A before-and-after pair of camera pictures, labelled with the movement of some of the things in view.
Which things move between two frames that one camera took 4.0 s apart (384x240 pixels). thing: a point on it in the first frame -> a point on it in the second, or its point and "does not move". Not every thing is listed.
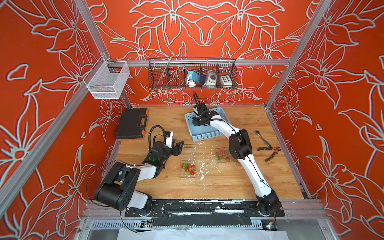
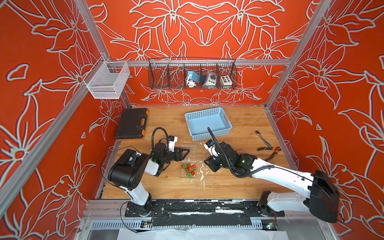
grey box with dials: x=211 y=79 does not move
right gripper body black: x=198 y=121 -> x=218 y=163
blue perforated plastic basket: x=198 y=133 does not move
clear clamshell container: x=188 y=163 does not move
